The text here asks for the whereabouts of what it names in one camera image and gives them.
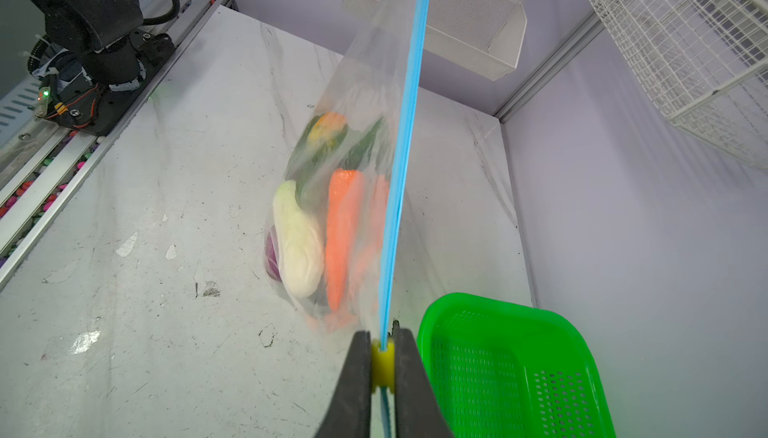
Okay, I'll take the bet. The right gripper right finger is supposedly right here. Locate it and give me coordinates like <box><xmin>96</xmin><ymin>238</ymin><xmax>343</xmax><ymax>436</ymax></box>
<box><xmin>392</xmin><ymin>320</ymin><xmax>454</xmax><ymax>438</ymax></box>

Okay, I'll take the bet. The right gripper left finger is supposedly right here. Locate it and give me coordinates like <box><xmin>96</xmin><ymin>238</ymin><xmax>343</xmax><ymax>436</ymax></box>
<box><xmin>315</xmin><ymin>331</ymin><xmax>373</xmax><ymax>438</ymax></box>

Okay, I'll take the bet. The green plastic basket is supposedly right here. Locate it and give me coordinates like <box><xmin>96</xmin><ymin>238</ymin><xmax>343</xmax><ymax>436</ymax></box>
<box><xmin>418</xmin><ymin>293</ymin><xmax>616</xmax><ymax>437</ymax></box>

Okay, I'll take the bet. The white toy radish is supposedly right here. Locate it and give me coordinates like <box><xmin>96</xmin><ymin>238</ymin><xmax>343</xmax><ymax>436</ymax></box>
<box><xmin>272</xmin><ymin>180</ymin><xmax>324</xmax><ymax>299</ymax></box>

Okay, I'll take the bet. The purple toy onion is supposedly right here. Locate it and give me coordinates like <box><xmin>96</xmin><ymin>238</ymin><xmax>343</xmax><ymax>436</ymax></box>
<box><xmin>264</xmin><ymin>227</ymin><xmax>282</xmax><ymax>283</ymax></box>

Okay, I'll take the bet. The clear zip bag blue zipper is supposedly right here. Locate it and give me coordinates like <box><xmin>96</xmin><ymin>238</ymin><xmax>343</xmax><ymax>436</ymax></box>
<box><xmin>264</xmin><ymin>0</ymin><xmax>430</xmax><ymax>352</ymax></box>

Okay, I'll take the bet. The orange toy carrot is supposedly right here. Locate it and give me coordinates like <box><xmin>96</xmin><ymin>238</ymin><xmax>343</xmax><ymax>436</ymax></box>
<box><xmin>325</xmin><ymin>169</ymin><xmax>364</xmax><ymax>312</ymax></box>

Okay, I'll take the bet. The green toy leafy vegetable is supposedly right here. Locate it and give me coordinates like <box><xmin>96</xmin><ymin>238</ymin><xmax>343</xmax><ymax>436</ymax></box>
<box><xmin>342</xmin><ymin>117</ymin><xmax>388</xmax><ymax>171</ymax></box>

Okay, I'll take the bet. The yellow green toy corn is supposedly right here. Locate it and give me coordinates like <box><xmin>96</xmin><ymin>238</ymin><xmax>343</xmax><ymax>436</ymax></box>
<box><xmin>294</xmin><ymin>112</ymin><xmax>348</xmax><ymax>211</ymax></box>

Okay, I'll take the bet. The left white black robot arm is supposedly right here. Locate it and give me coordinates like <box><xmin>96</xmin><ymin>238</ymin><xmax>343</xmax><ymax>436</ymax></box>
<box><xmin>30</xmin><ymin>0</ymin><xmax>143</xmax><ymax>86</ymax></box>

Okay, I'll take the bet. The aluminium front rail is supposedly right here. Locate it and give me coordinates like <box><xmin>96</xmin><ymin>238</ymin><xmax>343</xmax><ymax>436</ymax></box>
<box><xmin>1</xmin><ymin>0</ymin><xmax>236</xmax><ymax>287</ymax></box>

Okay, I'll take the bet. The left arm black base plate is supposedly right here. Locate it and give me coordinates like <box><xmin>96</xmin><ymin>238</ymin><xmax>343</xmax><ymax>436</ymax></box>
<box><xmin>27</xmin><ymin>31</ymin><xmax>175</xmax><ymax>137</ymax></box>

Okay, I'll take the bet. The white wire wall basket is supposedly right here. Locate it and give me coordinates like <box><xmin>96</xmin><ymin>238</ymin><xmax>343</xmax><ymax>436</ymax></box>
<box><xmin>588</xmin><ymin>0</ymin><xmax>767</xmax><ymax>170</ymax></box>

